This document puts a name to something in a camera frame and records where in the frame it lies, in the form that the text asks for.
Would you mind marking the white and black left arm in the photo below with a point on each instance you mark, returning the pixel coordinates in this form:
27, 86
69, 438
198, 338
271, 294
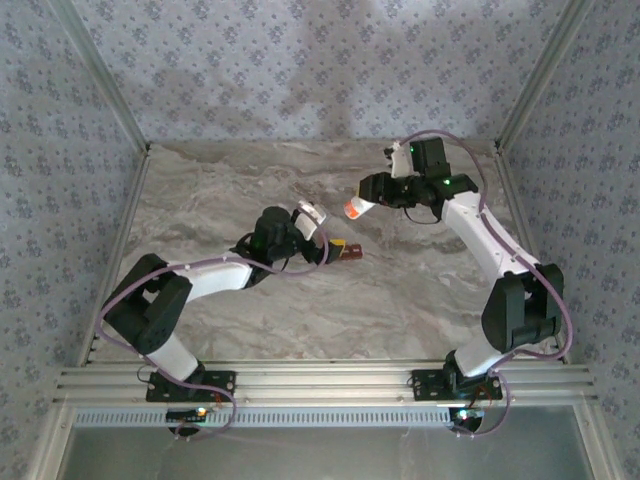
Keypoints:
220, 277

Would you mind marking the aluminium side rail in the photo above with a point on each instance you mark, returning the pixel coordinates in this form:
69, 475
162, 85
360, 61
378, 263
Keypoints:
118, 250
515, 200

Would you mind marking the red-brown weekly pill organizer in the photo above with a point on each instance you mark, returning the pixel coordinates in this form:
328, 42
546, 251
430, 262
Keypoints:
354, 251

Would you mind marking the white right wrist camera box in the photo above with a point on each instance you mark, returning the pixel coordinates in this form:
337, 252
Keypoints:
400, 162

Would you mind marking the small circuit board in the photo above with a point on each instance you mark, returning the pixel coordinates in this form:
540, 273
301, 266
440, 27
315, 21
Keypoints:
185, 414
467, 415

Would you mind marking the aluminium rail beam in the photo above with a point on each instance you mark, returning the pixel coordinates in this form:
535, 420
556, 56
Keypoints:
325, 382

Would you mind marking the grey metal sheet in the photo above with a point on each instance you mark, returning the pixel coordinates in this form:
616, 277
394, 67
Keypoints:
325, 455

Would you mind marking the white pill bottle orange label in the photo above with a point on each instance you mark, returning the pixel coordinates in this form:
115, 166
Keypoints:
357, 207

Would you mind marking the aluminium frame post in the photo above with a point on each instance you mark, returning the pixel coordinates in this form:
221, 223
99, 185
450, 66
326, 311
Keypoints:
102, 75
542, 75

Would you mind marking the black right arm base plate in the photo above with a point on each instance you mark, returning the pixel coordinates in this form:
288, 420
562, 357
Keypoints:
425, 385

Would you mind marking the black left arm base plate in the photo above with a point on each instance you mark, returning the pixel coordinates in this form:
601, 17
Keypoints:
222, 387

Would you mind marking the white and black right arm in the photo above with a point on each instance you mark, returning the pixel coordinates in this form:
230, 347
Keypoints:
480, 235

